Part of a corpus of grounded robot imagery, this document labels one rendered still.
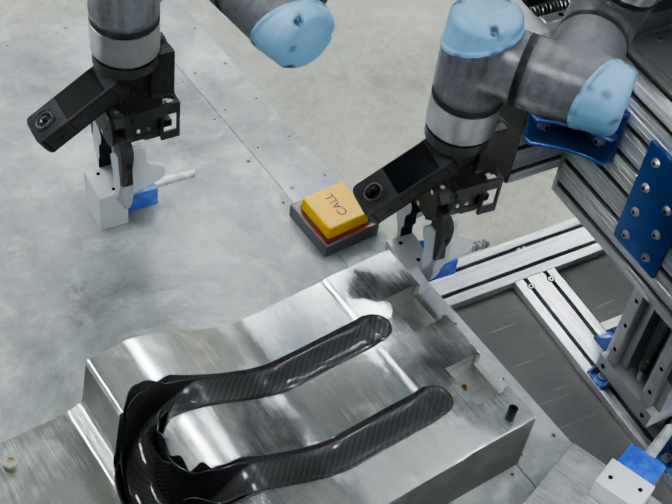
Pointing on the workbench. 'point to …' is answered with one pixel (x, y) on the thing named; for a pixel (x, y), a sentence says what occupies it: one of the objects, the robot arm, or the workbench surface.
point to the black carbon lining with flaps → (150, 443)
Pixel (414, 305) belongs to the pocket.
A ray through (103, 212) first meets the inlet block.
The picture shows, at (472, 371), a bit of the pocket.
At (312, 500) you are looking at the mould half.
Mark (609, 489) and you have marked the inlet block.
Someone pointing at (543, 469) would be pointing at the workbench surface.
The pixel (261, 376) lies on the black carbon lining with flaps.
